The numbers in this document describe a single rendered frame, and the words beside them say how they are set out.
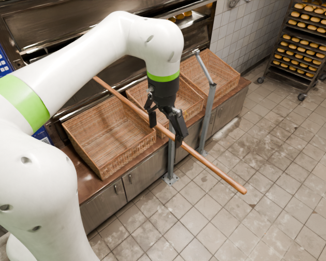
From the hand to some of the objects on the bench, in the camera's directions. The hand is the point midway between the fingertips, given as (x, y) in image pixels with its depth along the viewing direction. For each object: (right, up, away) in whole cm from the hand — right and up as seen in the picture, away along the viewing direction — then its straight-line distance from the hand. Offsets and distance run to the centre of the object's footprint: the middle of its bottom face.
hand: (165, 133), depth 84 cm
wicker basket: (-43, -11, +113) cm, 122 cm away
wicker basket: (+46, +49, +170) cm, 183 cm away
